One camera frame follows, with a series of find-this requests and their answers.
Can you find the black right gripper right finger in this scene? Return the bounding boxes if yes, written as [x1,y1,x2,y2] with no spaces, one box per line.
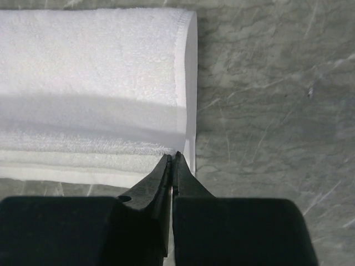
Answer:
[173,153,318,265]

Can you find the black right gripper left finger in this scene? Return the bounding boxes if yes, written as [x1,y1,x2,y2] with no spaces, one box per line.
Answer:
[1,155,171,265]

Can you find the white towel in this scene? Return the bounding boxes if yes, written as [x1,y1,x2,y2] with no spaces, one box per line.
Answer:
[1,8,197,188]

